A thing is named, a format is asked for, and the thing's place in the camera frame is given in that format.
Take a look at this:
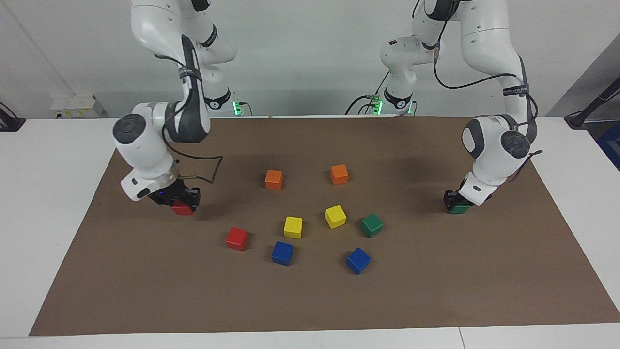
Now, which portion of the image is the yellow wooden cube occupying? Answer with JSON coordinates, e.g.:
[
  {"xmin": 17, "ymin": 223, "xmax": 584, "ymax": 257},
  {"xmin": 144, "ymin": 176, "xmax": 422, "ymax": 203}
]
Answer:
[
  {"xmin": 325, "ymin": 205, "xmax": 347, "ymax": 230},
  {"xmin": 283, "ymin": 216, "xmax": 304, "ymax": 239}
]

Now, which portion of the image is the blue wooden cube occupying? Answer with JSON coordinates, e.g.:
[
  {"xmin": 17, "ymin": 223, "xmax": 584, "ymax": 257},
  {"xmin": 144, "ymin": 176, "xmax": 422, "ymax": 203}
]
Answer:
[
  {"xmin": 271, "ymin": 241, "xmax": 294, "ymax": 267},
  {"xmin": 345, "ymin": 247, "xmax": 372, "ymax": 275}
]

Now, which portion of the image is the green lit left base connector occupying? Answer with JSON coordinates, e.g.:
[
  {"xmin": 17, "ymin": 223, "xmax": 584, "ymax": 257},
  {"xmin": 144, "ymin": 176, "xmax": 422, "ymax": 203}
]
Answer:
[{"xmin": 366, "ymin": 94, "xmax": 386, "ymax": 116}]

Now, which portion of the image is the white power strip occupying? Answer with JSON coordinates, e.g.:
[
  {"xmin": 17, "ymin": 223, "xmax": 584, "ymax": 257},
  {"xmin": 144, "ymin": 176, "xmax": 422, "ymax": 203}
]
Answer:
[{"xmin": 51, "ymin": 95, "xmax": 106, "ymax": 118}]

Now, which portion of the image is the brown table mat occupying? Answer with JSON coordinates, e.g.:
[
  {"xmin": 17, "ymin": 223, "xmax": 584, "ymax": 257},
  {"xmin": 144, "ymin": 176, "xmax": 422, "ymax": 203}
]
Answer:
[{"xmin": 28, "ymin": 115, "xmax": 620, "ymax": 337}]

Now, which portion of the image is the black stand leg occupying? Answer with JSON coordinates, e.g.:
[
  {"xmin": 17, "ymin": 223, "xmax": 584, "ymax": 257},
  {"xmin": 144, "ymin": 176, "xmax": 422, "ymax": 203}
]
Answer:
[{"xmin": 564, "ymin": 78, "xmax": 620, "ymax": 129}]

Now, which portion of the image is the blue box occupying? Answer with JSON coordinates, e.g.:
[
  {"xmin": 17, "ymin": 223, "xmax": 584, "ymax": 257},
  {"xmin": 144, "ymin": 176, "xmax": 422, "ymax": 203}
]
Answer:
[{"xmin": 595, "ymin": 121, "xmax": 620, "ymax": 171}]

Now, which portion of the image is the black device at table edge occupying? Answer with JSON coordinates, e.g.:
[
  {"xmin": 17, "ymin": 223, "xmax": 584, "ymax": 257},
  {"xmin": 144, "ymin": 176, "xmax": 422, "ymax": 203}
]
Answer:
[{"xmin": 0, "ymin": 102, "xmax": 26, "ymax": 132}]

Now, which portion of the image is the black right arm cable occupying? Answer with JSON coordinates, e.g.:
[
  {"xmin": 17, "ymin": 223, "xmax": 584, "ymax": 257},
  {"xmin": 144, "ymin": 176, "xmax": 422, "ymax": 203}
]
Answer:
[{"xmin": 155, "ymin": 53, "xmax": 224, "ymax": 185}]

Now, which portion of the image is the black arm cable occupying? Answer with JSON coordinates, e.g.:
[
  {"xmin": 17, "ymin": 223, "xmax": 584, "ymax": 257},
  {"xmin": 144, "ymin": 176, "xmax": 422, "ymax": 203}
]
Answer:
[
  {"xmin": 155, "ymin": 53, "xmax": 224, "ymax": 185},
  {"xmin": 433, "ymin": 0, "xmax": 543, "ymax": 184}
]

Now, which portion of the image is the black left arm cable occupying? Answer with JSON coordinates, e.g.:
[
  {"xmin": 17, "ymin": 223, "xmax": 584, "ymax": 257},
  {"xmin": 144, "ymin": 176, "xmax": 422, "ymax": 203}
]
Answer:
[{"xmin": 433, "ymin": 0, "xmax": 543, "ymax": 184}]

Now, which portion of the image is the black left base cable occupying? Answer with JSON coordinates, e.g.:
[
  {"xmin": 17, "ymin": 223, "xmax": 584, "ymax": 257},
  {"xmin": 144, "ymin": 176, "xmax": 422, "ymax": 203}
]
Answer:
[{"xmin": 345, "ymin": 72, "xmax": 391, "ymax": 116}]

